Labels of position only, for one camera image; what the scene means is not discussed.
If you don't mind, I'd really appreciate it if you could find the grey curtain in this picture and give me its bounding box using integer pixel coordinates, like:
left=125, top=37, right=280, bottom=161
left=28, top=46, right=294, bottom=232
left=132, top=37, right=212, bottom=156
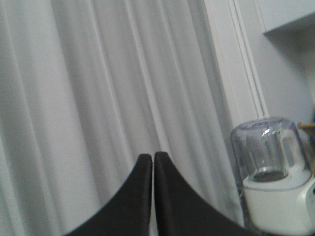
left=0, top=0, right=243, bottom=236

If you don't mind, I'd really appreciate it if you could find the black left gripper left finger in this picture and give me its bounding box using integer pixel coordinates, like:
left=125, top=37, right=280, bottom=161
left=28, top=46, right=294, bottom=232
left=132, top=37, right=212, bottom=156
left=68, top=154, right=152, bottom=236

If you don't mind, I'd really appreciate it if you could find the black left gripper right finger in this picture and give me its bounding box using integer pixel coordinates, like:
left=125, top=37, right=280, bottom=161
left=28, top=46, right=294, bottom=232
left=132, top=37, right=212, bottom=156
left=154, top=152, right=249, bottom=236

